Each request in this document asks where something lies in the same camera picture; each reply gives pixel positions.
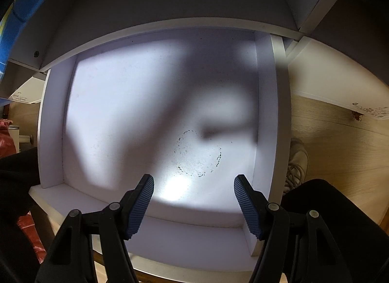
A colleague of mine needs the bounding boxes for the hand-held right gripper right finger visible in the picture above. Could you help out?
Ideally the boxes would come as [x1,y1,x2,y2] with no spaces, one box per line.
[233,174,356,283]

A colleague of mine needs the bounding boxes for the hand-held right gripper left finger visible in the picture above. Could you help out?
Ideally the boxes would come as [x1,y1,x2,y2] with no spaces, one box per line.
[34,173,155,283]

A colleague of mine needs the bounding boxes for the white drawer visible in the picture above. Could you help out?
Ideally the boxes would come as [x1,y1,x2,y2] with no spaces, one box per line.
[29,27,292,267]

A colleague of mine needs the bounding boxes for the white shoe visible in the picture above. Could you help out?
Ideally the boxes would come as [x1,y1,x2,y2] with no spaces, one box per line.
[284,137,309,195]

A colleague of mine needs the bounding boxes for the person's black trousers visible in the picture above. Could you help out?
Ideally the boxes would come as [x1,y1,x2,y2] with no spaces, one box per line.
[0,147,389,283]

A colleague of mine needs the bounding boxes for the white bottle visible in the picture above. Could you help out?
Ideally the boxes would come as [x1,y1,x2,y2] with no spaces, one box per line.
[9,125,20,153]

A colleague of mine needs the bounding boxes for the red plastic bag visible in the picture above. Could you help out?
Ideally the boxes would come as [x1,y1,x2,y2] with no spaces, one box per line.
[0,119,46,267]

